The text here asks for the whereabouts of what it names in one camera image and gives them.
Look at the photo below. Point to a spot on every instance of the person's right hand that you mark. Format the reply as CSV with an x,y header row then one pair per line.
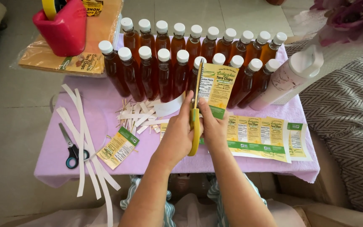
x,y
216,132

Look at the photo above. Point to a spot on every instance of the person's left hand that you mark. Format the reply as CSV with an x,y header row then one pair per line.
x,y
176,135

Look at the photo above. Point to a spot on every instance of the yellow green printed label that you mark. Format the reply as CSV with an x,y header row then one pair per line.
x,y
222,85

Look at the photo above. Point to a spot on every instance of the small yellow label piece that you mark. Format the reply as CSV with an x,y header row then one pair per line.
x,y
163,131

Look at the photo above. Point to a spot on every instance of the purple table cloth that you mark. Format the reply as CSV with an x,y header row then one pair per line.
x,y
156,151

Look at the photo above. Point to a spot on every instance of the curved white paper piece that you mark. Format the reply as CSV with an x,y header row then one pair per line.
x,y
169,107

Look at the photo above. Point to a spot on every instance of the sheet of uncut yellow labels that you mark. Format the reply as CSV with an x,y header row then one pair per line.
x,y
257,138

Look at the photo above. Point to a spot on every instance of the pile of short paper offcuts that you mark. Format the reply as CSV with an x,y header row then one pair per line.
x,y
139,116

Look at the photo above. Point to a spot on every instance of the person's striped clothing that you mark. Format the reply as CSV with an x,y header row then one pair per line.
x,y
219,192

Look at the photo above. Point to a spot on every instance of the cut yellow green label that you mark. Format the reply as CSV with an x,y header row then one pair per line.
x,y
117,149

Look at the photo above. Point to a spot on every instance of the group of amber liquid bottles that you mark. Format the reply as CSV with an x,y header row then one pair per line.
x,y
150,75

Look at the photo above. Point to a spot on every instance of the white edged label sheet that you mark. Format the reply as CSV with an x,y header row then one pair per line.
x,y
298,142

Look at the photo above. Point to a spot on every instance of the white pink tall bottle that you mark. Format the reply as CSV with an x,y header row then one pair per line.
x,y
285,78

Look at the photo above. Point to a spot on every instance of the bundle of long white strips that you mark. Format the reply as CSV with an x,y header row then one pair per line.
x,y
83,148

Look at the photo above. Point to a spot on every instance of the stack of wrapped label sheets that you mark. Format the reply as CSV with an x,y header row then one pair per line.
x,y
102,34

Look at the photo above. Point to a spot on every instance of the grey herringbone cushion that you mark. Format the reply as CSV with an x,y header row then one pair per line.
x,y
351,126

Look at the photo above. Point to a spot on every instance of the red tape dispenser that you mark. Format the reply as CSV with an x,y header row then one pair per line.
x,y
63,31

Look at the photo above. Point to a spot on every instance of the purple flower bouquet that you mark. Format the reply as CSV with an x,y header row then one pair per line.
x,y
351,17

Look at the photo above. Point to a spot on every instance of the yellow tape roll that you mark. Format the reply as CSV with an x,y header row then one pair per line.
x,y
49,8

